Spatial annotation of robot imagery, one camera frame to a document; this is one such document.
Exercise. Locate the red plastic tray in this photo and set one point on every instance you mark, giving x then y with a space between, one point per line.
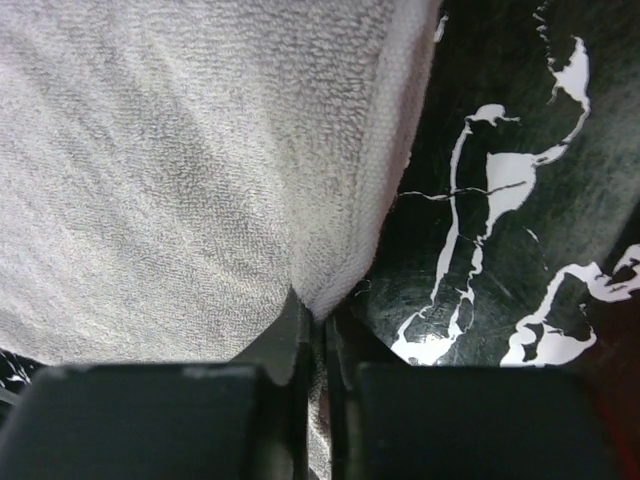
613 365

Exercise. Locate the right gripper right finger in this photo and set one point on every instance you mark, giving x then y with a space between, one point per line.
392 420

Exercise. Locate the grey towel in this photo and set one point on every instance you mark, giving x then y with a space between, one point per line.
169 169

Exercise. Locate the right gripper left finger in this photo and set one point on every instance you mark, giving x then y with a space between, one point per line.
242 419

